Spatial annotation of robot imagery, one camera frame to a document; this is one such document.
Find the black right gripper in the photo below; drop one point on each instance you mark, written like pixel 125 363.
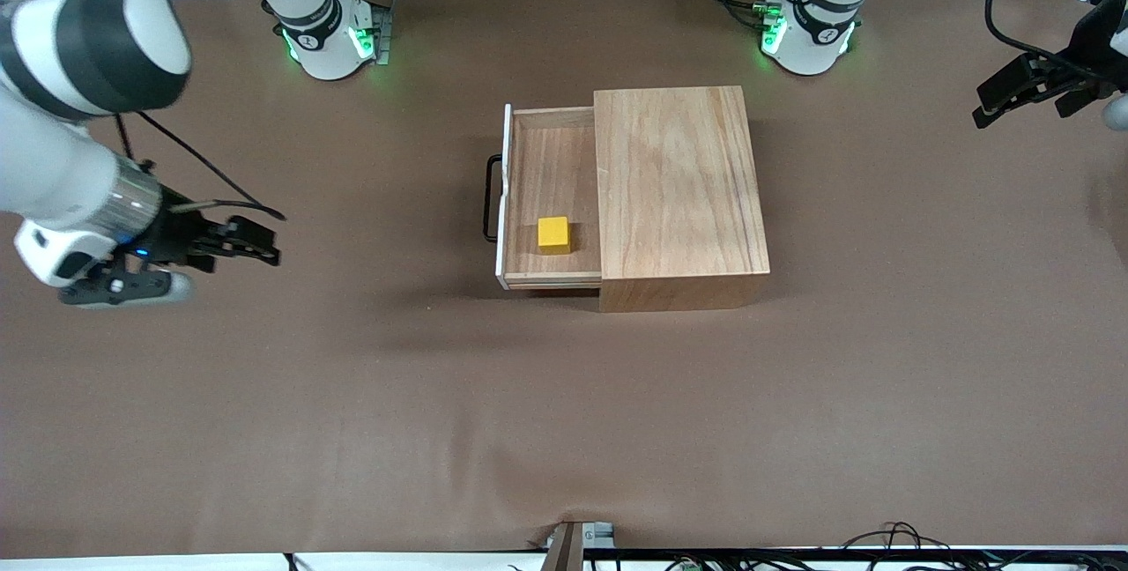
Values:
pixel 174 236

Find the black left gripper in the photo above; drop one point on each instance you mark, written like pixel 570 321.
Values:
pixel 1095 45

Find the yellow block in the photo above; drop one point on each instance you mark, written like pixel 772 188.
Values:
pixel 553 234

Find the wooden drawer with white front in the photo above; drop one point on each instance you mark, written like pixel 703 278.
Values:
pixel 551 166

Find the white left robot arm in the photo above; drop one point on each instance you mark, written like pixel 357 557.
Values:
pixel 811 33

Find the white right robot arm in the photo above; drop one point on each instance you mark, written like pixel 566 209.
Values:
pixel 53 157

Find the light wooden drawer cabinet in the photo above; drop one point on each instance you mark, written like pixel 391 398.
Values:
pixel 679 201

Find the brown table cover sheet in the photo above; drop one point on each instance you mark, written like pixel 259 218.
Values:
pixel 529 421

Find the metal table edge bracket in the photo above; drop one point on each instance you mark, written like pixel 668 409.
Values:
pixel 568 549

